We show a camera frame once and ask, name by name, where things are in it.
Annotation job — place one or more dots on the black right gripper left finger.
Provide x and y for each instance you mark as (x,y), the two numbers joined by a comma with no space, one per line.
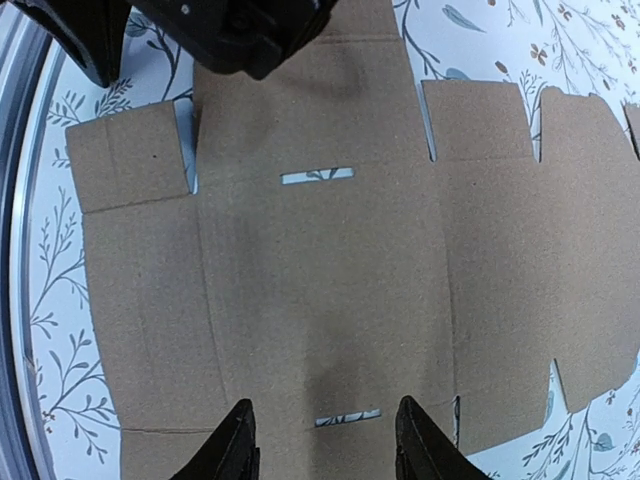
(230,452)

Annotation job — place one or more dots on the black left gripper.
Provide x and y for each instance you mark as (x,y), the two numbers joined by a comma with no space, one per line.
(225,37)

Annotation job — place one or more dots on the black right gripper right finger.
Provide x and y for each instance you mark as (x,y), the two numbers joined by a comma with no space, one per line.
(423,451)

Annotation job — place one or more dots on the brown cardboard box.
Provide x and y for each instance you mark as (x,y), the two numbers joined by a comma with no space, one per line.
(354,239)

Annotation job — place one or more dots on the floral patterned table mat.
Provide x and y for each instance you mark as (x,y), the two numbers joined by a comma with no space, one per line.
(581,47)

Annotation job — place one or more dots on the aluminium front rail base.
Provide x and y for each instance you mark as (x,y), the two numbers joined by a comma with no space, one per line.
(25,453)

